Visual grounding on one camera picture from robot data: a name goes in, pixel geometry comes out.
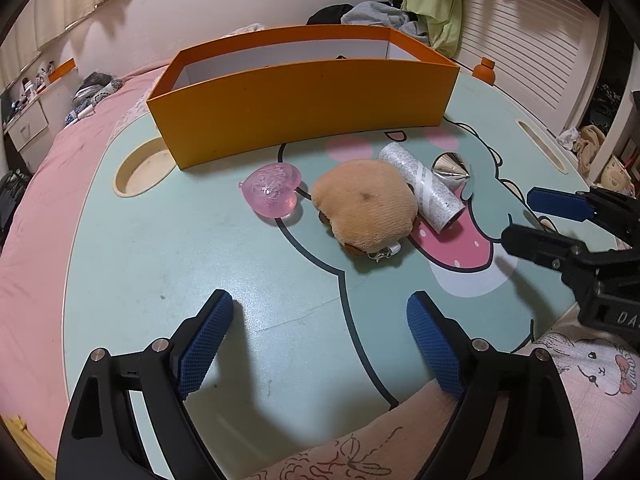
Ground grey glitter paper roll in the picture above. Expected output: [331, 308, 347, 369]
[378, 142, 465, 233]

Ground silver foil cone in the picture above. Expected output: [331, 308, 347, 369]
[432, 152, 471, 192]

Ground brown burger plush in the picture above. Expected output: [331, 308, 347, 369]
[310, 159, 418, 257]

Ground pink heart jelly toy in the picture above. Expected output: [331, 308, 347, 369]
[239, 162, 302, 219]

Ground orange water bottle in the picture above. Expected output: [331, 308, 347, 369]
[472, 58, 496, 86]

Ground grey clothing pile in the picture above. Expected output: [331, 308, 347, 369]
[341, 1, 431, 46]

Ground black clothing on bed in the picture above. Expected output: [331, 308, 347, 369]
[306, 3, 354, 25]

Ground white bedside drawer cabinet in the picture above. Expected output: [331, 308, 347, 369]
[6, 99, 49, 151]

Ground orange cardboard box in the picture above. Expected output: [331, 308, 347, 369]
[146, 25, 459, 169]

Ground grey clothes heap on bed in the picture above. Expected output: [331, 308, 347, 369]
[64, 72, 124, 127]

